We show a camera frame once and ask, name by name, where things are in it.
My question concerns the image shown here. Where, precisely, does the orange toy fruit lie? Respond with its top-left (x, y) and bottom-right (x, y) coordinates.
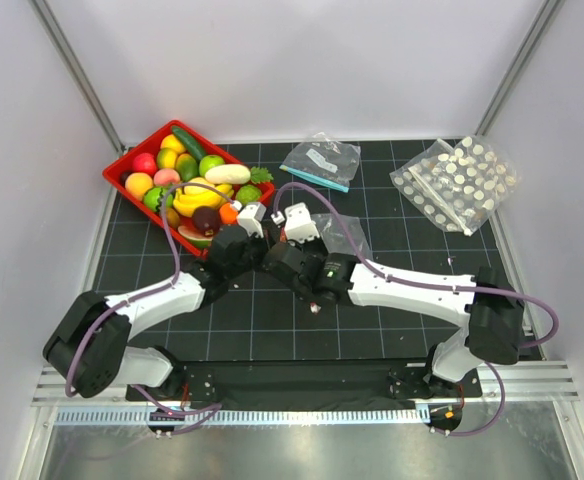
top-left (218, 203), bottom-right (240, 225)

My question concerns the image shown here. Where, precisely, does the clear bag orange zipper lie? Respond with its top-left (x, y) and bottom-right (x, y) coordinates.
top-left (306, 212), bottom-right (373, 316)

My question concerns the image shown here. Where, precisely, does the green custard apple toy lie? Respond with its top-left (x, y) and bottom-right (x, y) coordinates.
top-left (235, 184), bottom-right (262, 205)

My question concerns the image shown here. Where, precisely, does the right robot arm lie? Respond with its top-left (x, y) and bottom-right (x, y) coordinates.
top-left (260, 242), bottom-right (524, 398)

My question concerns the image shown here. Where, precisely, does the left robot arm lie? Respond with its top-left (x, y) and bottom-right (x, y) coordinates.
top-left (42, 225), bottom-right (268, 400)

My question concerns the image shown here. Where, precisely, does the clear bag blue zipper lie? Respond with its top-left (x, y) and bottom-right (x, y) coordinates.
top-left (280, 132), bottom-right (361, 193)

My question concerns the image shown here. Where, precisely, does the white polka dot bag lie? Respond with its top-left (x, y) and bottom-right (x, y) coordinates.
top-left (390, 135), bottom-right (521, 236)

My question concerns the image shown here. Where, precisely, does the watermelon slice toy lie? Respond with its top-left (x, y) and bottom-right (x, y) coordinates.
top-left (177, 225), bottom-right (213, 250)

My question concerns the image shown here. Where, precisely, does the brown kiwi toy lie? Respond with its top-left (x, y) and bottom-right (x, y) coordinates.
top-left (165, 207), bottom-right (181, 230)

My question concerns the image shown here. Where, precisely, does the yellow banana bunch toy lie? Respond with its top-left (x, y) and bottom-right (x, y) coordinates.
top-left (172, 181), bottom-right (234, 218)

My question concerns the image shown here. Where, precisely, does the black grid cutting mat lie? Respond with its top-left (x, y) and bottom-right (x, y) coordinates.
top-left (91, 140), bottom-right (503, 361)

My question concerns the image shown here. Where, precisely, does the white radish toy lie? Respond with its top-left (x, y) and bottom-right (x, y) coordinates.
top-left (204, 164), bottom-right (251, 185)

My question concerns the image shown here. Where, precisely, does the small round watermelon toy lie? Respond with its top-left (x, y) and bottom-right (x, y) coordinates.
top-left (142, 186), bottom-right (174, 213)

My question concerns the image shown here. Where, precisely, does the pink peach toy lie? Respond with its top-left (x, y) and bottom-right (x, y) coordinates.
top-left (153, 168), bottom-right (181, 187)

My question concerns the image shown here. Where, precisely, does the green cucumber toy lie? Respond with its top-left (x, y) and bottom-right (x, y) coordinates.
top-left (171, 125), bottom-right (207, 161)

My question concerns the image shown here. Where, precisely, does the orange peach toy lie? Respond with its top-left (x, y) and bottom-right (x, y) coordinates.
top-left (124, 172), bottom-right (154, 201)

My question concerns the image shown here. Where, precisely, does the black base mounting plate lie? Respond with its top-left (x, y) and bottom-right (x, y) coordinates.
top-left (143, 359), bottom-right (482, 412)

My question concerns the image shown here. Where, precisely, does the red apple toy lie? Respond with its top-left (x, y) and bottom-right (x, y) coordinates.
top-left (131, 153), bottom-right (158, 177)

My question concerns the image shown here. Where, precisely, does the yellow lemon toy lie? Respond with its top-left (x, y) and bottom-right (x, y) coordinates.
top-left (160, 134), bottom-right (187, 154)

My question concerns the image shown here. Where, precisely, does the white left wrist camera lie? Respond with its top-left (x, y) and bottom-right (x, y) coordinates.
top-left (237, 202), bottom-right (266, 238)

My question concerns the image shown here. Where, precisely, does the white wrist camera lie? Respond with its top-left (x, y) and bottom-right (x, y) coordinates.
top-left (271, 202), bottom-right (320, 244)
top-left (237, 202), bottom-right (266, 238)

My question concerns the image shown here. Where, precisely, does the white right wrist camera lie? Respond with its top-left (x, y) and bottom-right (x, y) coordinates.
top-left (271, 202), bottom-right (320, 244)

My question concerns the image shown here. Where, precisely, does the slotted cable duct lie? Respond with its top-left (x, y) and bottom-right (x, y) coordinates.
top-left (54, 405), bottom-right (430, 427)

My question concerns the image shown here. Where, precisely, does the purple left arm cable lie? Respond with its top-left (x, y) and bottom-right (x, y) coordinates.
top-left (64, 182), bottom-right (246, 431)

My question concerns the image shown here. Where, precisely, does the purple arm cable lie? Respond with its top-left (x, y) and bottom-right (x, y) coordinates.
top-left (64, 182), bottom-right (246, 431)
top-left (273, 182), bottom-right (559, 437)

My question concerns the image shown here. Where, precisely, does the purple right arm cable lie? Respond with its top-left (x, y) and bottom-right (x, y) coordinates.
top-left (273, 182), bottom-right (559, 437)

